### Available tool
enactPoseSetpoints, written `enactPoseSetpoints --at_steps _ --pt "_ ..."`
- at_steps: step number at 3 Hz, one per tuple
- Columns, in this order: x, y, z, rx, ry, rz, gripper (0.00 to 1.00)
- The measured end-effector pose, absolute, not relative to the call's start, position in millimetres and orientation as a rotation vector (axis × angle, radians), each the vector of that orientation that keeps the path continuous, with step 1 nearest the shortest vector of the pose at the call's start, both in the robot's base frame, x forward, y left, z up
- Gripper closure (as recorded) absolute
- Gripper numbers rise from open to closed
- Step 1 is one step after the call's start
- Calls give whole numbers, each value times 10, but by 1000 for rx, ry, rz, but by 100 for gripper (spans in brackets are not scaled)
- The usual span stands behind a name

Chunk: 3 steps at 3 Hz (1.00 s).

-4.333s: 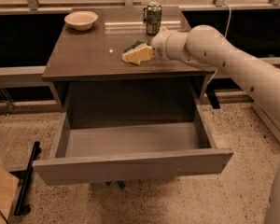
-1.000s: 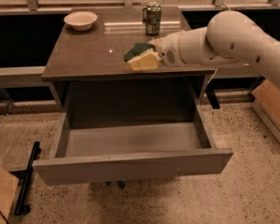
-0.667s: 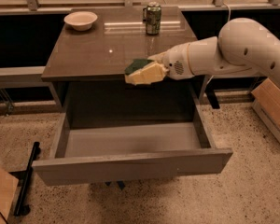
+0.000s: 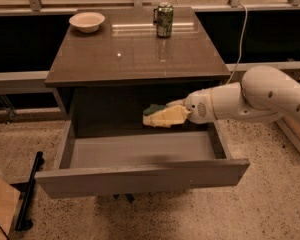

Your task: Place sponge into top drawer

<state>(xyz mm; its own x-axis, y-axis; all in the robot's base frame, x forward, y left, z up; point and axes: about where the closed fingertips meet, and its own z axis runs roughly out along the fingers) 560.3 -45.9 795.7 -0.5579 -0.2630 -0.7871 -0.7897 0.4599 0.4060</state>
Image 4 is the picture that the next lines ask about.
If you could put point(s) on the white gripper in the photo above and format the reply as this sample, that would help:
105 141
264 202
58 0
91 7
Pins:
198 108

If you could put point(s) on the green and yellow sponge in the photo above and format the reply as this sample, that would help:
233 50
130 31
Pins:
153 108

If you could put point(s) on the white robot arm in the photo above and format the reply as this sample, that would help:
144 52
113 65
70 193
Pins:
264 94

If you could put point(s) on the grey cabinet with glossy top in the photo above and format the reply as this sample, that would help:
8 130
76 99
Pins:
109 77

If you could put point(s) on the open grey top drawer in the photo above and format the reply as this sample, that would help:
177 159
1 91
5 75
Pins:
107 150

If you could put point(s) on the green soda can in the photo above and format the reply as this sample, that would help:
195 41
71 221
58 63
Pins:
163 19

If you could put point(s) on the white bowl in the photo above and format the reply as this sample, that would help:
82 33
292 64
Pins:
87 22

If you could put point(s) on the black bar on floor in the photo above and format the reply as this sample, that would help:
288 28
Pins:
27 188

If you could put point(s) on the cardboard box at left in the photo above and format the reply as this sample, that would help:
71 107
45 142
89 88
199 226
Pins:
9 197

